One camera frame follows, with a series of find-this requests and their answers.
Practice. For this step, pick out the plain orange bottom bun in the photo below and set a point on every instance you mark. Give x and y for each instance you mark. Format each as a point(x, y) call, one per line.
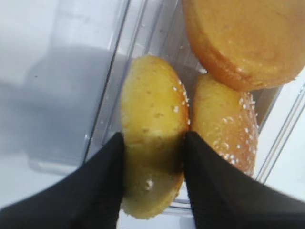
point(248, 44)

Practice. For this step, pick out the clear bun container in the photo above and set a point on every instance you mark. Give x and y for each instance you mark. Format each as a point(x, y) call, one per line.
point(156, 27)

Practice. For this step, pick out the sesame bun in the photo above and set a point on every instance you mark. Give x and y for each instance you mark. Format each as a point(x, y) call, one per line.
point(154, 118)
point(226, 120)

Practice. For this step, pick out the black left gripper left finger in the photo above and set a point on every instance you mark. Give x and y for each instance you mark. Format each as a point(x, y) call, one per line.
point(88, 198)

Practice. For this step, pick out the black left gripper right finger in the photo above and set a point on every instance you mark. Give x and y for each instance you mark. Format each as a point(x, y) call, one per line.
point(223, 197)

